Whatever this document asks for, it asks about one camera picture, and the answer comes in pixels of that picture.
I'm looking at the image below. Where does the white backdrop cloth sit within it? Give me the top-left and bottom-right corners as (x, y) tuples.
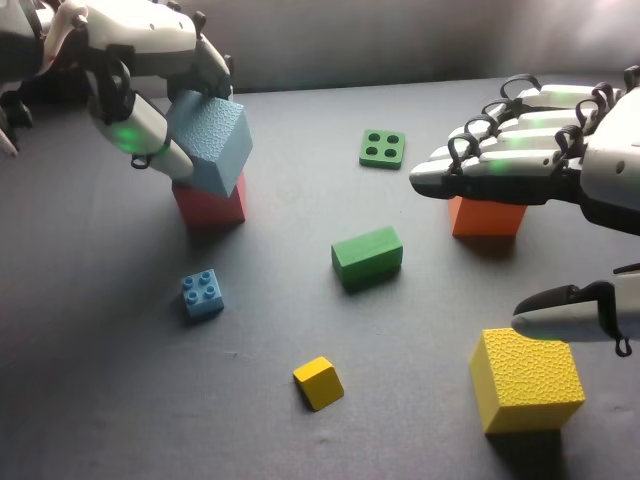
(189, 0), (640, 96)

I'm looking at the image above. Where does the small yellow block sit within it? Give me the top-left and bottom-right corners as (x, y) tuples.
(292, 356), (346, 412)

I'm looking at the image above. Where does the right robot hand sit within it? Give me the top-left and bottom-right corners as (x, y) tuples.
(408, 67), (640, 359)

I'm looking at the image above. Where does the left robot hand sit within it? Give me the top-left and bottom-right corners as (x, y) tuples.
(82, 0), (235, 184)

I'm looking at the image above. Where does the grey table cloth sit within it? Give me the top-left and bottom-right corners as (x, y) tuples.
(0, 74), (640, 480)

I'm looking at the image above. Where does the red block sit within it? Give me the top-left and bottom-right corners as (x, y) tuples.
(171, 172), (248, 229)

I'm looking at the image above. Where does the large light blue textured cube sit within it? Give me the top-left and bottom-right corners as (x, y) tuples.
(164, 89), (255, 197)

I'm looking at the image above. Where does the small blue studded brick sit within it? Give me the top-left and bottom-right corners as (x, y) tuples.
(180, 268), (226, 321)

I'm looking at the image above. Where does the green rectangular block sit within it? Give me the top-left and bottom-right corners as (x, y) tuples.
(330, 225), (404, 291)

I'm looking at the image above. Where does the large yellow textured cube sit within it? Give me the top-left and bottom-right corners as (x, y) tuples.
(469, 327), (586, 434)

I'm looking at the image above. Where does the green plate with four holes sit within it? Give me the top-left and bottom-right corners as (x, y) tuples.
(358, 128), (408, 170)

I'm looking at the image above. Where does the orange textured cube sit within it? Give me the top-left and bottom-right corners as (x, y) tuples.
(448, 195), (529, 237)

